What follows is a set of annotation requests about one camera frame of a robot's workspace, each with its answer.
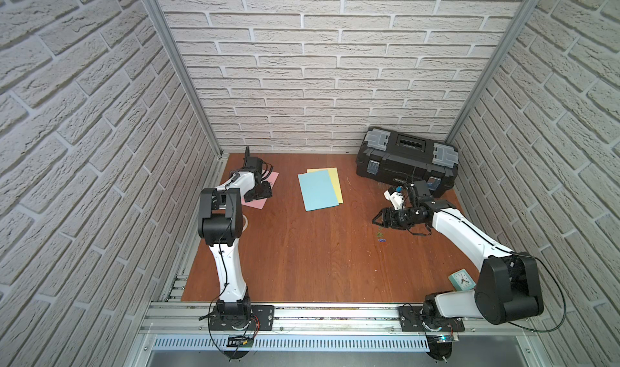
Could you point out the black plastic toolbox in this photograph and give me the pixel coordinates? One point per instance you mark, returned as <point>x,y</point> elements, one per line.
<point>396,158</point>

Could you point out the corner aluminium post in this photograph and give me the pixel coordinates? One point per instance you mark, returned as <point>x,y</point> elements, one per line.
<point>517,23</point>
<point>163,29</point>

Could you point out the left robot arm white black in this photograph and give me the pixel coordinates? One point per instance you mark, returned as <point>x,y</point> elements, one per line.
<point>220,224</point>

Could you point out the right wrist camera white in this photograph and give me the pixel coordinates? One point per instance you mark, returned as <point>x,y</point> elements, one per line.
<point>395,197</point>

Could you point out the small teal card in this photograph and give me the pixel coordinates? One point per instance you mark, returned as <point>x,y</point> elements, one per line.
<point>462,281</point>

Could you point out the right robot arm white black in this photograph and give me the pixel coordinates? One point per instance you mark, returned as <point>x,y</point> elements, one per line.
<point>508,288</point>

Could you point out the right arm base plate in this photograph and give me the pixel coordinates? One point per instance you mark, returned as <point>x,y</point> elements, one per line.
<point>416,318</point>

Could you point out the pink paper sheet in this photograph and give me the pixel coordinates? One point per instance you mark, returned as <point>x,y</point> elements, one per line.
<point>260,204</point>

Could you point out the right corner aluminium post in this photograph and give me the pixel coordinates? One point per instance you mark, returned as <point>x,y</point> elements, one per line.
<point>517,23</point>

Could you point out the light blue paper sheet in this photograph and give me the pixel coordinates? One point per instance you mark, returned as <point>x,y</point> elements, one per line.
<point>317,190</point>

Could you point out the aluminium front rail frame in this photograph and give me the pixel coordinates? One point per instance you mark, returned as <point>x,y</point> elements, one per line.
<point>322,327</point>

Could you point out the left corner aluminium post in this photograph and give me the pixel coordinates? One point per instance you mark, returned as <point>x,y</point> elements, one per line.
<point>163,29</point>

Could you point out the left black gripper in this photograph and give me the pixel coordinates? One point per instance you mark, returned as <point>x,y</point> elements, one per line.
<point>260,190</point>

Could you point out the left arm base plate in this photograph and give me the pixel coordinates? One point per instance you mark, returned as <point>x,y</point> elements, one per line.
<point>234,317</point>

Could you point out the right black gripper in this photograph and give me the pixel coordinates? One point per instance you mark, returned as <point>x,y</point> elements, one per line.
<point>388,218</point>

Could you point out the yellow paper sheet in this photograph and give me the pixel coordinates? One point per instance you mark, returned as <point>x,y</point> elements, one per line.
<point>333,175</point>

